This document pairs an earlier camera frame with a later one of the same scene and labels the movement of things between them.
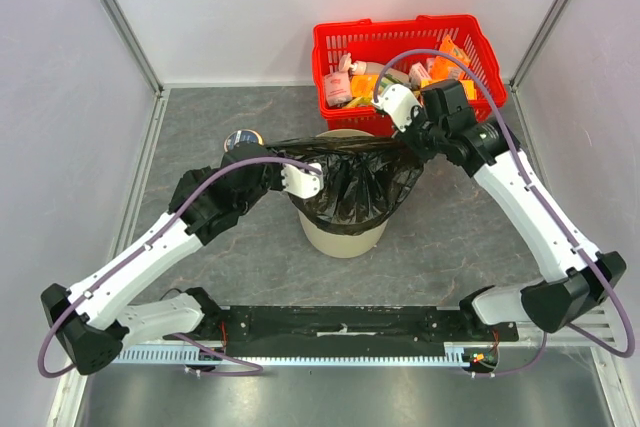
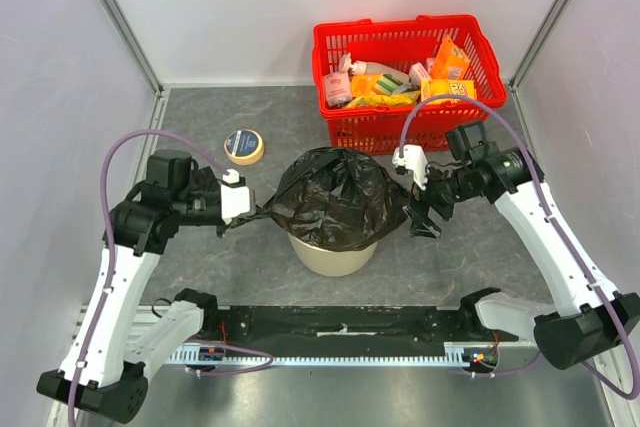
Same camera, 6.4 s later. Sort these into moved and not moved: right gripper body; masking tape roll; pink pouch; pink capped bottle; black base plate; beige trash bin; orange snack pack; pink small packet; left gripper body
Moved: right gripper body; beige trash bin; left gripper body
Not moved: black base plate; pink pouch; pink small packet; orange snack pack; masking tape roll; pink capped bottle
